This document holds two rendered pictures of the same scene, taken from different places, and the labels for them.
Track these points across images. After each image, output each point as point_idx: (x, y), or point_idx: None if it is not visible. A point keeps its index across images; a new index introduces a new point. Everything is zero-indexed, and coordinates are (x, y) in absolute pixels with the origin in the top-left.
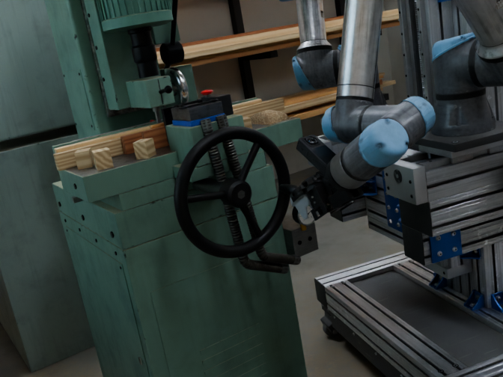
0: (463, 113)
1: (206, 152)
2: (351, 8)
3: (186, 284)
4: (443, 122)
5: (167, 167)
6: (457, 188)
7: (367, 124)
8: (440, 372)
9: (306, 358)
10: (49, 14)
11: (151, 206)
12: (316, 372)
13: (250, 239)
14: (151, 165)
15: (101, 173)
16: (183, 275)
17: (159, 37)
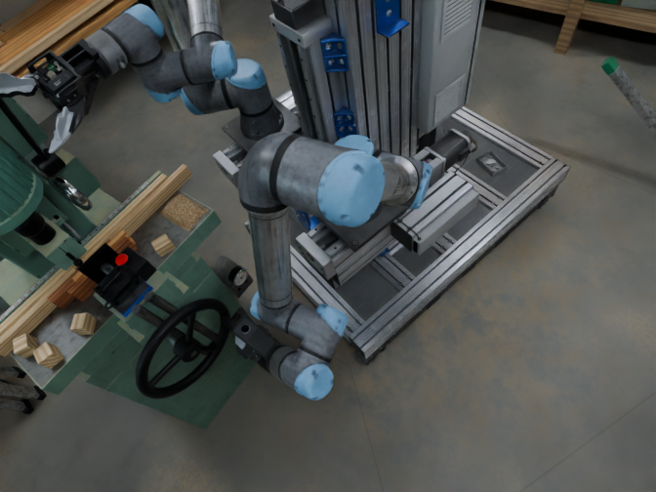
0: None
1: (147, 322)
2: (259, 248)
3: (163, 364)
4: None
5: (112, 327)
6: (356, 255)
7: (294, 335)
8: (348, 330)
9: (252, 278)
10: None
11: (113, 355)
12: None
13: (208, 355)
14: (98, 337)
15: (57, 375)
16: (158, 362)
17: (22, 149)
